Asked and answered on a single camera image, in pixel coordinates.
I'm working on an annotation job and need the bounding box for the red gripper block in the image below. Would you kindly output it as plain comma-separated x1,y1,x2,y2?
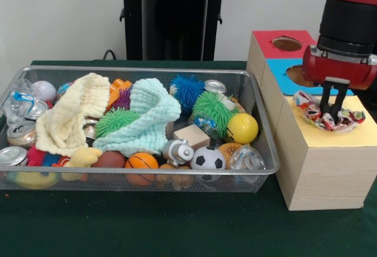
302,44,377,123

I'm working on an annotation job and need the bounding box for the white cloth with colourful print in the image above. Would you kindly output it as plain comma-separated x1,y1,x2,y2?
293,90,366,134

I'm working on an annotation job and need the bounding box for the light blue cloth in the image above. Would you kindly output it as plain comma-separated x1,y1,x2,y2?
92,78,182,157

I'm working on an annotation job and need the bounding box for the cream waffle cloth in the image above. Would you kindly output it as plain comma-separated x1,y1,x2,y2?
35,73,111,157

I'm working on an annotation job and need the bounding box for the wooden box with three holes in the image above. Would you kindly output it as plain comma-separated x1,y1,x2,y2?
246,29,377,210

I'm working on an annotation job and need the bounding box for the shallow clear plastic bin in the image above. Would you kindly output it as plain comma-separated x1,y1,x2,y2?
0,65,280,193

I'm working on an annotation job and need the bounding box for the yellow ball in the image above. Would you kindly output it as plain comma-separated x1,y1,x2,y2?
226,113,259,145

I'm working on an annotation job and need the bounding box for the green spiky ball with eyes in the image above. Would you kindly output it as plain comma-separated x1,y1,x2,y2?
193,91,239,131

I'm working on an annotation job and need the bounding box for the small soccer ball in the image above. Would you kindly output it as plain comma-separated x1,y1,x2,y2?
190,146,227,170

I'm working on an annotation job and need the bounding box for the blue spiky ball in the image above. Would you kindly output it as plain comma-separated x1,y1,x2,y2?
170,74,206,113

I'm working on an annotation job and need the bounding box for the grey toy robot figure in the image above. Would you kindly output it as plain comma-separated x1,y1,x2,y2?
162,139,194,166

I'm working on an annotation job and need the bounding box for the small orange basketball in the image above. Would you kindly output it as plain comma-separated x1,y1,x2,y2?
125,152,159,169

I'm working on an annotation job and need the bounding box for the small green spiky ball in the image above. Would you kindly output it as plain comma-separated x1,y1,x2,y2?
94,107,141,139

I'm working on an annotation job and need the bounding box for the white baseball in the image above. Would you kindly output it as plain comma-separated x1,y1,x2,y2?
31,80,57,102

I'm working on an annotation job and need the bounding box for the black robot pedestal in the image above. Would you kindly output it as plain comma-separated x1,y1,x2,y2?
113,0,238,61

